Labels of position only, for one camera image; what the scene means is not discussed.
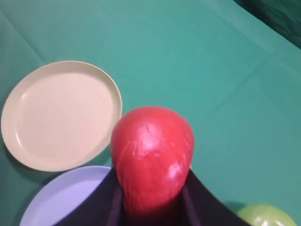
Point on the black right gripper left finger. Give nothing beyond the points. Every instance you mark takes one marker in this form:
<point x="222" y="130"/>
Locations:
<point x="103" y="207"/>

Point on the red and yellow bread bun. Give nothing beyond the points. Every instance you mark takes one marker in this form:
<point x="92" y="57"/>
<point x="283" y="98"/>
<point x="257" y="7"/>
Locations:
<point x="152" y="149"/>

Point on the yellow plastic plate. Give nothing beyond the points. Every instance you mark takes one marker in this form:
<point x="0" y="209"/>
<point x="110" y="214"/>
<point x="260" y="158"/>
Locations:
<point x="60" y="116"/>

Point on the blue plastic plate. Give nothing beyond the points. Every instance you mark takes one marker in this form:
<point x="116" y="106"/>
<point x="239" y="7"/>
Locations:
<point x="63" y="195"/>

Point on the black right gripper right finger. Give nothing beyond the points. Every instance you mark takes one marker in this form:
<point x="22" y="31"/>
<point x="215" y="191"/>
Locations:
<point x="200" y="207"/>

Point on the green cloth backdrop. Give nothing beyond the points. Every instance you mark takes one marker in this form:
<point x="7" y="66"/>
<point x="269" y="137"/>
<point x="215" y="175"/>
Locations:
<point x="283" y="16"/>

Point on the green apple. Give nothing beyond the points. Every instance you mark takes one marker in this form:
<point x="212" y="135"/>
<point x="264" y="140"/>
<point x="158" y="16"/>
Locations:
<point x="265" y="215"/>

